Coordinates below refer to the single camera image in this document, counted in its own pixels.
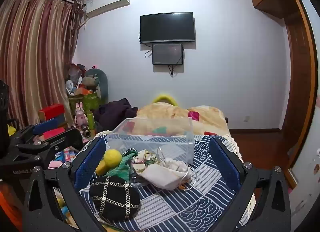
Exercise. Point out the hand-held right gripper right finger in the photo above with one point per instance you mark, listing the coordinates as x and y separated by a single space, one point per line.
225 167

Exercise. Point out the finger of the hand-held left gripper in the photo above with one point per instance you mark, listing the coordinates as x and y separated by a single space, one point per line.
72 137
46 125

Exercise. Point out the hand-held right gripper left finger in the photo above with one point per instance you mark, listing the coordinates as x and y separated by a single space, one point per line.
88 163

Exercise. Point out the yellow felt ball toy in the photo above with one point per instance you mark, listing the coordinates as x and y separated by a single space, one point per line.
112 157

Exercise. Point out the green knitted cloth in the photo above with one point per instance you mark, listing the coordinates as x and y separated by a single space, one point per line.
122 169

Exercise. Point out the white cotton bundle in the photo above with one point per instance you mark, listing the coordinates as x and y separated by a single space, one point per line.
175 165

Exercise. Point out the cream embroidered sachet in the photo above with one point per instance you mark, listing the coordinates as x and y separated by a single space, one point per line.
146 158

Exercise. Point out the white cloth pouch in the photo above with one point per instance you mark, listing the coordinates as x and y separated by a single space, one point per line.
162 178

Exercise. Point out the clear plastic box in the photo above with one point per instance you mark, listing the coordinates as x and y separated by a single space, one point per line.
150 144

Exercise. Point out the pink box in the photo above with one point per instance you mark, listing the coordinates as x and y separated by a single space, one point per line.
55 132

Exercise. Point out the red box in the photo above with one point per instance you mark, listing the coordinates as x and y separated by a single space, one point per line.
51 111

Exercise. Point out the pink rabbit doll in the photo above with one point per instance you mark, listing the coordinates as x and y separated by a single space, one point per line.
81 117

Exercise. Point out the green cylinder bottle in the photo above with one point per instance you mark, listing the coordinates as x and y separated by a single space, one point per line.
90 121

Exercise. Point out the green cardboard box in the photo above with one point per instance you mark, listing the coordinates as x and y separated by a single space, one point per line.
87 102

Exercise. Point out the dark purple clothes pile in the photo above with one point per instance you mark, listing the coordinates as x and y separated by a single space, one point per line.
115 113

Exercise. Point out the blue white patterned cloth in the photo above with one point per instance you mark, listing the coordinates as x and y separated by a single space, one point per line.
190 204

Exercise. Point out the green plush toy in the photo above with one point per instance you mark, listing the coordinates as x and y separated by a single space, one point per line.
96 81

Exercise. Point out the red striped curtain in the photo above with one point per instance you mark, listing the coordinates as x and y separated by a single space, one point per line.
32 54

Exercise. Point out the cream printed blanket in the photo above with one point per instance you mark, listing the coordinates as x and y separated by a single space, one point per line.
175 113

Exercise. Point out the orange cloth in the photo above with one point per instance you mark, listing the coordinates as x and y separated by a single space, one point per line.
8 212

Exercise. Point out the yellow round cushion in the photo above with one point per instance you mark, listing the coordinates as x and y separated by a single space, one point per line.
163 96

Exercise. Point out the brown wooden wardrobe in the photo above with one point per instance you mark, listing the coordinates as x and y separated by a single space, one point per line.
297 59

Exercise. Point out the white air conditioner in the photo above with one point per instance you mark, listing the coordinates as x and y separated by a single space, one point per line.
107 1

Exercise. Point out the white wall socket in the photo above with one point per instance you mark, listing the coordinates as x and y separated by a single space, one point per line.
247 118

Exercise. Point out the small black wall monitor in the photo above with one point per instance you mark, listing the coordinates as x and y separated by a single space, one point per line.
168 54

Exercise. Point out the black wall television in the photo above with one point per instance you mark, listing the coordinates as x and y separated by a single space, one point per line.
167 27

